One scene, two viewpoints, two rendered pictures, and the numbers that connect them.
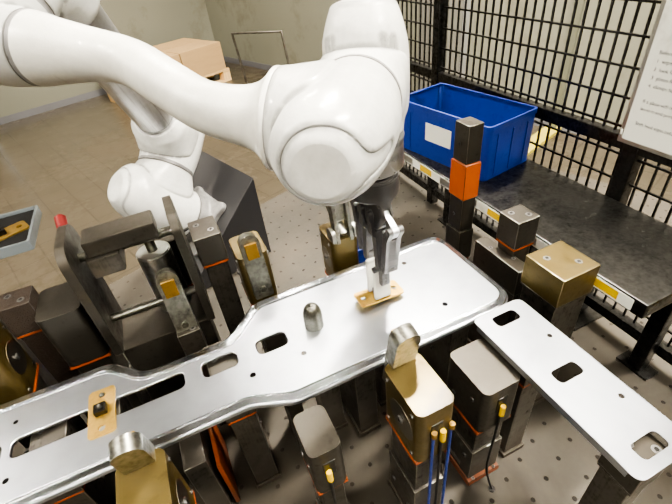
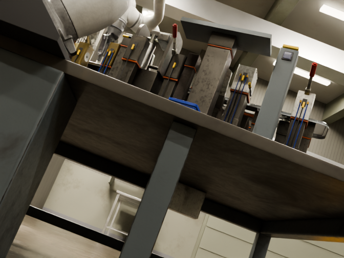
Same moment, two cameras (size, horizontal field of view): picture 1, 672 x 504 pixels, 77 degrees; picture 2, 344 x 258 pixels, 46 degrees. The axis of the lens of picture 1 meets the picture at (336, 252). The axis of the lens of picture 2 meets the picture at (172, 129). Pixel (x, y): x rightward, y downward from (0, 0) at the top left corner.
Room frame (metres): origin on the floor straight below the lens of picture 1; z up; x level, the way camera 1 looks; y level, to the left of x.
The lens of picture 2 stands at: (1.81, 1.60, 0.33)
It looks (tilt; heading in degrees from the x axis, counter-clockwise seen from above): 15 degrees up; 220
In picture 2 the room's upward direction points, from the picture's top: 21 degrees clockwise
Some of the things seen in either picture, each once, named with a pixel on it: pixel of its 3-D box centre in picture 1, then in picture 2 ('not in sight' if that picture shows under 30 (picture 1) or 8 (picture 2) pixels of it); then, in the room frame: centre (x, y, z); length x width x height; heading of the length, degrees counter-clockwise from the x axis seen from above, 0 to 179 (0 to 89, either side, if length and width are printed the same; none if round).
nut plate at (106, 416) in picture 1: (100, 409); not in sight; (0.38, 0.37, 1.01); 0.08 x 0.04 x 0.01; 20
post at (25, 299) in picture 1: (72, 372); (179, 97); (0.55, 0.53, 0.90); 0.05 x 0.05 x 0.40; 21
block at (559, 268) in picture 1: (541, 332); not in sight; (0.52, -0.37, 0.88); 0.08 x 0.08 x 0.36; 21
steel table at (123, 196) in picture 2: not in sight; (128, 219); (-3.88, -3.28, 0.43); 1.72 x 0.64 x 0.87; 40
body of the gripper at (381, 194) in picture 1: (373, 197); (111, 37); (0.54, -0.07, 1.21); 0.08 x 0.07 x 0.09; 20
